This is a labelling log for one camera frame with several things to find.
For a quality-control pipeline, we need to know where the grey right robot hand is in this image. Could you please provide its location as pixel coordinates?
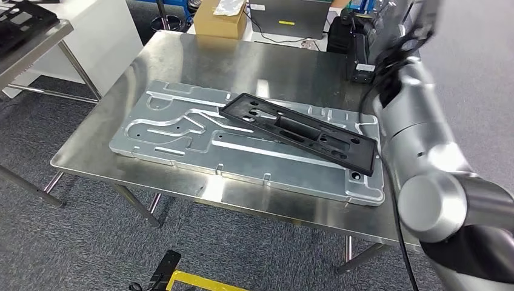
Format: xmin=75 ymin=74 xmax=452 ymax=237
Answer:
xmin=401 ymin=0 xmax=442 ymax=43

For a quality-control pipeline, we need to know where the black plastic mounting panel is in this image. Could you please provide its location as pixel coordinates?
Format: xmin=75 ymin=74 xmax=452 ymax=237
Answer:
xmin=218 ymin=92 xmax=379 ymax=178
xmin=0 ymin=0 xmax=61 ymax=56

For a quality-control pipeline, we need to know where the stainless steel workbench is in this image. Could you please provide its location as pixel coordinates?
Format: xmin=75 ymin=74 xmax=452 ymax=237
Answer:
xmin=41 ymin=30 xmax=423 ymax=276

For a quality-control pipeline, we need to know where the teal box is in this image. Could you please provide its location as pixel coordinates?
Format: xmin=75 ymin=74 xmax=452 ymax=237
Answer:
xmin=345 ymin=0 xmax=377 ymax=13

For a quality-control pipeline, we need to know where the black bag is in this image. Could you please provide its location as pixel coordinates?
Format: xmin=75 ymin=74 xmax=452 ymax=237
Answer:
xmin=326 ymin=8 xmax=356 ymax=55

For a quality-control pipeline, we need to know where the white desk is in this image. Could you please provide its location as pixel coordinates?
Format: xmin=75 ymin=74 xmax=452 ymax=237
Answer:
xmin=186 ymin=22 xmax=335 ymax=53

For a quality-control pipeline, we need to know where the brown cardboard box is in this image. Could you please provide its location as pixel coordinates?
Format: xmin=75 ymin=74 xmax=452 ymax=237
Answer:
xmin=193 ymin=0 xmax=249 ymax=40

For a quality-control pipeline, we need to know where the grey metal jig plate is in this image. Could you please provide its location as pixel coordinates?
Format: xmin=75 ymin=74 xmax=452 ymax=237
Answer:
xmin=109 ymin=79 xmax=386 ymax=207

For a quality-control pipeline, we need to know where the black pole with round base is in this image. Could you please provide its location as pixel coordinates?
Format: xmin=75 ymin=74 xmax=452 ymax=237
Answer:
xmin=150 ymin=0 xmax=184 ymax=33

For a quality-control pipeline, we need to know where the yellow floor tape square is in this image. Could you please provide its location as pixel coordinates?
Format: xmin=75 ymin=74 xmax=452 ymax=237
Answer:
xmin=165 ymin=270 xmax=250 ymax=291

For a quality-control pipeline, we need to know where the stainless steel side table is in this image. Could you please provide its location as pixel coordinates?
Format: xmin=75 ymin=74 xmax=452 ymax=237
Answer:
xmin=0 ymin=18 xmax=104 ymax=209

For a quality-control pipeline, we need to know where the thin black laptop cable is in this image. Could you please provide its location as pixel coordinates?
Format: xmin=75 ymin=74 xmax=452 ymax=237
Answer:
xmin=242 ymin=10 xmax=322 ymax=52

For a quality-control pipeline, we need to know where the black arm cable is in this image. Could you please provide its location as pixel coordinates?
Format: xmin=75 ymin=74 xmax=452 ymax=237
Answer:
xmin=358 ymin=78 xmax=421 ymax=291

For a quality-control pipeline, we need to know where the black flat bracket piece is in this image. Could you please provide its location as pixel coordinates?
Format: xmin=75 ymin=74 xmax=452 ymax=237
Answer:
xmin=128 ymin=249 xmax=182 ymax=291

